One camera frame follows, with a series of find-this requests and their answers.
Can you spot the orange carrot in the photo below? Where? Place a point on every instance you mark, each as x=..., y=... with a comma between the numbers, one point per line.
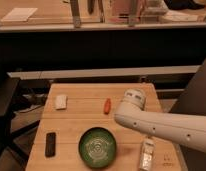
x=107, y=106

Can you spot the white paper sheet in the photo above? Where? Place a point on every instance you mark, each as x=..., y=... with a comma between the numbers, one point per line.
x=18, y=15

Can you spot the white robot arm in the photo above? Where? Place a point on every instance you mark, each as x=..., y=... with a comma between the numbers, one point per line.
x=187, y=130

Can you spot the clear plastic bottle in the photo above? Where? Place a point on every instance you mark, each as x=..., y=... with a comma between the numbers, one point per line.
x=146, y=155

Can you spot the black phone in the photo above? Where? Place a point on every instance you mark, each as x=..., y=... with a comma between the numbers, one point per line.
x=50, y=148

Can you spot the dark robot base panel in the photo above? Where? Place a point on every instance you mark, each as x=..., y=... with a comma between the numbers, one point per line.
x=193, y=101

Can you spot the white sponge block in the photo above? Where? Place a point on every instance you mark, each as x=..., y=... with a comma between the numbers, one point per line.
x=61, y=102

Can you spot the green ceramic bowl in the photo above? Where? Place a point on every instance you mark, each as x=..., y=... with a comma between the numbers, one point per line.
x=97, y=147

